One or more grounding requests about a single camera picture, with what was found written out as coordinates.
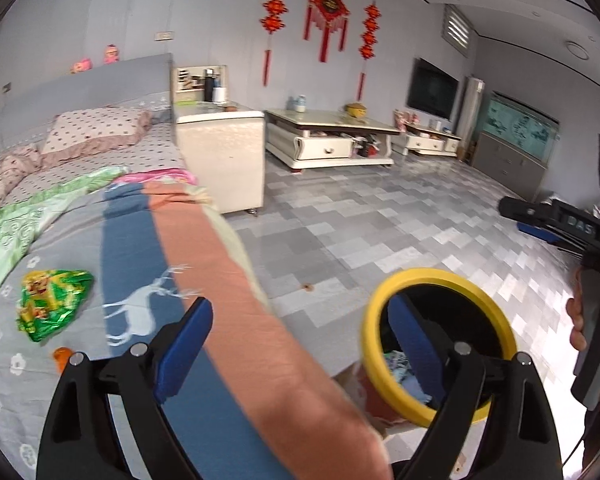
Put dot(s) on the white standing air conditioner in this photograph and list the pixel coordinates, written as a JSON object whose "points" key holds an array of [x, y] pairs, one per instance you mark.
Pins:
{"points": [[472, 110]]}

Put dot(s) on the grey fish tank cabinet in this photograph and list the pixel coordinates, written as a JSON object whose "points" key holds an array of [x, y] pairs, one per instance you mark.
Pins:
{"points": [[510, 170]]}

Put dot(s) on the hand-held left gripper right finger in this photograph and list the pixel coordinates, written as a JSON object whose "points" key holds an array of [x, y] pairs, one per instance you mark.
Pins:
{"points": [[417, 345]]}

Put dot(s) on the grey patterned bed cover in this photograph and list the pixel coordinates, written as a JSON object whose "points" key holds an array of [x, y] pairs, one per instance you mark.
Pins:
{"points": [[10, 400]]}

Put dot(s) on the round ceiling light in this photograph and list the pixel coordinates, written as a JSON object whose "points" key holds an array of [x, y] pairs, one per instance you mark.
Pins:
{"points": [[577, 50]]}

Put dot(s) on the pale jars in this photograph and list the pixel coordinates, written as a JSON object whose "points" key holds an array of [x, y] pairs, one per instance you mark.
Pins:
{"points": [[297, 104]]}

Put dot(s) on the wall switch plate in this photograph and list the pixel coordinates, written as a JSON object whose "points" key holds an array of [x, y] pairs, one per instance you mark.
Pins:
{"points": [[165, 36]]}

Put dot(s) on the grey upholstered bed headboard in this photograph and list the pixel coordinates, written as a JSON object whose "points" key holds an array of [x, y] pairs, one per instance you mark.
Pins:
{"points": [[95, 82]]}

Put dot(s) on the blue and pink deer blanket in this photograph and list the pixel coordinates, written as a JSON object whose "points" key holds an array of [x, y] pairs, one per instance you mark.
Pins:
{"points": [[240, 310]]}

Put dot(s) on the black wall television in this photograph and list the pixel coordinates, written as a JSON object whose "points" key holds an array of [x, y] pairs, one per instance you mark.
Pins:
{"points": [[432, 90]]}

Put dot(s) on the pale blue crumpled wrapper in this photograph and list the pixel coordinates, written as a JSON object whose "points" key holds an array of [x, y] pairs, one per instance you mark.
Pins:
{"points": [[405, 375]]}

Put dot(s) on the white low media cabinet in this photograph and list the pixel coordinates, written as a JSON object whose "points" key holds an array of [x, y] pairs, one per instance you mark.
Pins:
{"points": [[430, 142]]}

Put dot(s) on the yellow bowl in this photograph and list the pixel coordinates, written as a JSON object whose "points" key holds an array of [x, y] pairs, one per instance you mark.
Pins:
{"points": [[356, 110]]}

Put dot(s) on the person's right hand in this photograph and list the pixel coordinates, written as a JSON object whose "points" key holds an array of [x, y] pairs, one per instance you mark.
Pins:
{"points": [[576, 315]]}

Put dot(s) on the pink dotted quilt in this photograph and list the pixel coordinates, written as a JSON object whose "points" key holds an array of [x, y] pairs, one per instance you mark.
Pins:
{"points": [[5, 180]]}

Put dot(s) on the black bottle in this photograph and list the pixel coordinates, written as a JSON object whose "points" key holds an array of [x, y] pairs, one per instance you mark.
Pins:
{"points": [[209, 85]]}

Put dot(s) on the pale dotted bed sheet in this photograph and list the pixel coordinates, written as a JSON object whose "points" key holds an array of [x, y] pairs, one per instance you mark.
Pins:
{"points": [[150, 150]]}

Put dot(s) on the white paper roll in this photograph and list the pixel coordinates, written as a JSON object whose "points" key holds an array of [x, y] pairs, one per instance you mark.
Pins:
{"points": [[219, 94]]}

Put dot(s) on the pink dotted pillow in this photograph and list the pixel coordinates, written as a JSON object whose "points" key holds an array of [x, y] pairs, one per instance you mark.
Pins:
{"points": [[95, 132]]}

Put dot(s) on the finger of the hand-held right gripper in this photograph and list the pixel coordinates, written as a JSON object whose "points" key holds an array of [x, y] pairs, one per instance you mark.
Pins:
{"points": [[537, 230], [527, 210]]}

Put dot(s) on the pink floral cloth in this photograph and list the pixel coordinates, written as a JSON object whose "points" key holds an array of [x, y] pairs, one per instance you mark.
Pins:
{"points": [[155, 176]]}

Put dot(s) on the white coffee table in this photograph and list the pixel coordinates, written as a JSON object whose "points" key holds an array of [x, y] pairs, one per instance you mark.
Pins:
{"points": [[330, 145]]}

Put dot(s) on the red diamond knot wall hanging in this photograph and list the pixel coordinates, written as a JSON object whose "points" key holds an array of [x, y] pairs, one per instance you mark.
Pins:
{"points": [[328, 5]]}

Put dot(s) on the green floral blanket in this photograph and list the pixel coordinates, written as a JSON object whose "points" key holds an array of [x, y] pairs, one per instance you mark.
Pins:
{"points": [[35, 215]]}

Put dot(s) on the orange fruit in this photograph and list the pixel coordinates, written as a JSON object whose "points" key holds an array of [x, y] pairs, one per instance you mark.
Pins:
{"points": [[61, 357]]}

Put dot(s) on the wall socket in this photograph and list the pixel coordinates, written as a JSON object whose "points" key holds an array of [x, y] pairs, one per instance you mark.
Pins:
{"points": [[7, 87]]}

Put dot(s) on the large green snack bag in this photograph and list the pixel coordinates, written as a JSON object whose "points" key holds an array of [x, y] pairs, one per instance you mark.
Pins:
{"points": [[55, 300]]}

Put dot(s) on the white bedside cabinet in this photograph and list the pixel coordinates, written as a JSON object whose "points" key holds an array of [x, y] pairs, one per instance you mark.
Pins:
{"points": [[220, 160]]}

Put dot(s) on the pink doll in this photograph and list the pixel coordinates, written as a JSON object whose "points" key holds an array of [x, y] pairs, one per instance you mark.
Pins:
{"points": [[82, 66], [111, 54]]}

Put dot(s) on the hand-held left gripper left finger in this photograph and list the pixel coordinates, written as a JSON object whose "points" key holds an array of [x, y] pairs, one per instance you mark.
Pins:
{"points": [[185, 350]]}

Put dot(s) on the cream desktop organizer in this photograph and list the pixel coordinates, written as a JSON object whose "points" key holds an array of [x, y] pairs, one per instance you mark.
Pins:
{"points": [[190, 82]]}

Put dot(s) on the glass fish tank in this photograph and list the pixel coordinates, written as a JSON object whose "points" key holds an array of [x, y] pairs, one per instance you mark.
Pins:
{"points": [[520, 127]]}

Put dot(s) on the red bin with yellow rim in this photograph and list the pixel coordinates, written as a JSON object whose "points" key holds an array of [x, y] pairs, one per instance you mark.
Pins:
{"points": [[430, 276]]}

